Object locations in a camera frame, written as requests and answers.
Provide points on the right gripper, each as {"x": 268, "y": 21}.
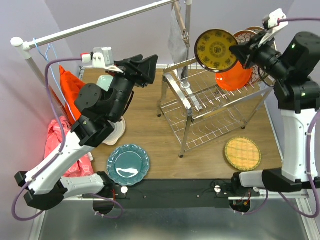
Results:
{"x": 246, "y": 53}

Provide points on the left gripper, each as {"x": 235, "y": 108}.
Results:
{"x": 146, "y": 71}

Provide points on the orange plate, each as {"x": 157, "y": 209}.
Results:
{"x": 234, "y": 79}

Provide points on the large floral plate brown rim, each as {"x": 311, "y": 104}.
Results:
{"x": 257, "y": 31}

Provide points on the yellow patterned dark plate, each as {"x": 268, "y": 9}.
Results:
{"x": 212, "y": 50}

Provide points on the woven bamboo plate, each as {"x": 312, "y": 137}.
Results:
{"x": 242, "y": 153}

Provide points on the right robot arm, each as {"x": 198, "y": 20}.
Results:
{"x": 298, "y": 98}

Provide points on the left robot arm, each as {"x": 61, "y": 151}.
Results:
{"x": 46, "y": 186}

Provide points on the metal dish rack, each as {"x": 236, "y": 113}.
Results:
{"x": 198, "y": 110}

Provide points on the light blue divided tray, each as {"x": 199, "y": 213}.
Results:
{"x": 104, "y": 82}

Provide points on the grey hanging cloth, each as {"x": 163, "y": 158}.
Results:
{"x": 176, "y": 45}

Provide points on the wooden clip hanger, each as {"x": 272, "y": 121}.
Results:
{"x": 179, "y": 18}

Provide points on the orange oven mitt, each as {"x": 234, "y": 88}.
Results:
{"x": 70, "y": 86}

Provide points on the teal scalloped plate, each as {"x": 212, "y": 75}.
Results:
{"x": 128, "y": 165}

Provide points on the pink plastic bag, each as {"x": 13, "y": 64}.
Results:
{"x": 83, "y": 167}

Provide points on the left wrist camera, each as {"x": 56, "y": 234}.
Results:
{"x": 101, "y": 58}

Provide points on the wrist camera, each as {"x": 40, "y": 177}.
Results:
{"x": 101, "y": 58}
{"x": 273, "y": 23}

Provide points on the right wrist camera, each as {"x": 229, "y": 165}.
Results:
{"x": 273, "y": 23}

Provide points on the blue wire hanger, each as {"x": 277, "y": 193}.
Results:
{"x": 50, "y": 46}

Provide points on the white clothes rail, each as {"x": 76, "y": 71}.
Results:
{"x": 24, "y": 47}

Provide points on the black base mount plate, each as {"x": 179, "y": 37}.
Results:
{"x": 181, "y": 193}

